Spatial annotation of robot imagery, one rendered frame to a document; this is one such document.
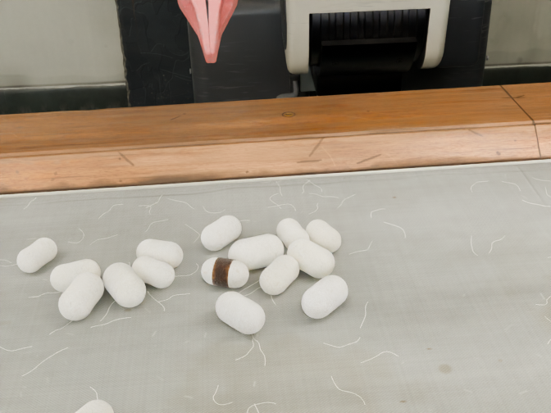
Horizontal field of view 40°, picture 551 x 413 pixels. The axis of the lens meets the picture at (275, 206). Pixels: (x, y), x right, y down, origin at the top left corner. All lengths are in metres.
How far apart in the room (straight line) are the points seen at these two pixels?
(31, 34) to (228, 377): 2.28
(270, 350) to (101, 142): 0.28
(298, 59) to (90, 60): 1.62
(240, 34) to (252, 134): 0.72
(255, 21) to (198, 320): 0.93
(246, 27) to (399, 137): 0.74
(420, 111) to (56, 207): 0.32
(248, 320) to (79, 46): 2.22
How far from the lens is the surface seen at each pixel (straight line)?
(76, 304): 0.48
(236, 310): 0.45
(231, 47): 1.36
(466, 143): 0.66
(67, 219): 0.60
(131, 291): 0.48
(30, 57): 2.68
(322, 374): 0.44
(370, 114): 0.68
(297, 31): 1.06
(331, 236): 0.52
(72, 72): 2.66
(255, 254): 0.50
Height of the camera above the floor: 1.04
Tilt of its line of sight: 30 degrees down
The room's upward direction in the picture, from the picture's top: 2 degrees counter-clockwise
